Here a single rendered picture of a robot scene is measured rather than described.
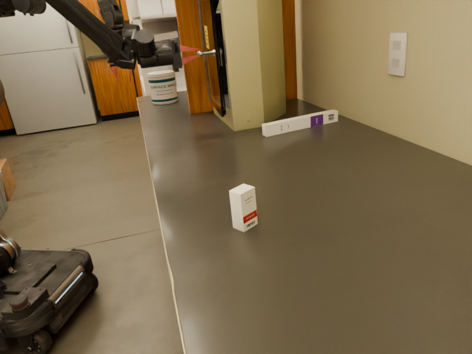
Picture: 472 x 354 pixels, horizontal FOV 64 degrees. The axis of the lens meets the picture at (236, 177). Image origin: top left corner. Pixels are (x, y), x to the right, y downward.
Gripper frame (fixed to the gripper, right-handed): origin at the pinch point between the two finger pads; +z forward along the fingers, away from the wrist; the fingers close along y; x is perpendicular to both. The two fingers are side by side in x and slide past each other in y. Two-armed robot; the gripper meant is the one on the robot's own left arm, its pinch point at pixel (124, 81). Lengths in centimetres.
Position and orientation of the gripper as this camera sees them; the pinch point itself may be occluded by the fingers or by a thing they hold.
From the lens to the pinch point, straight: 168.4
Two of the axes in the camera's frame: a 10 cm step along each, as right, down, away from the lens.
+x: -2.7, -3.5, 9.0
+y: 9.6, -1.8, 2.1
